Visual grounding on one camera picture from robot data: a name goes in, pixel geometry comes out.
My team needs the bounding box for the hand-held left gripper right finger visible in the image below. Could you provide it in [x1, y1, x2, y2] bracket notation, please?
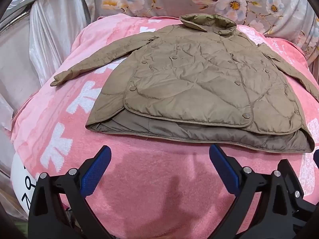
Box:
[209, 144, 298, 239]

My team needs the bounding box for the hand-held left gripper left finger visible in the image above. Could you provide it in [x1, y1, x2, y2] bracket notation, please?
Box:
[28, 145, 113, 239]

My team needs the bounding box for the tan quilted jacket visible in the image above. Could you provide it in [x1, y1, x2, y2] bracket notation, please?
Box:
[50, 14, 319, 153]

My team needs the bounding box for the pink printed blanket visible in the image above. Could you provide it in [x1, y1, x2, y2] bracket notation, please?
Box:
[10, 16, 319, 239]

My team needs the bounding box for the white printed cloth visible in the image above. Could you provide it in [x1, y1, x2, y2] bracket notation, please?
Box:
[10, 151, 41, 216]

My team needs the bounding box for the white silky curtain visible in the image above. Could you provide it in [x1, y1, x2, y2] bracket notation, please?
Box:
[0, 0, 93, 155]

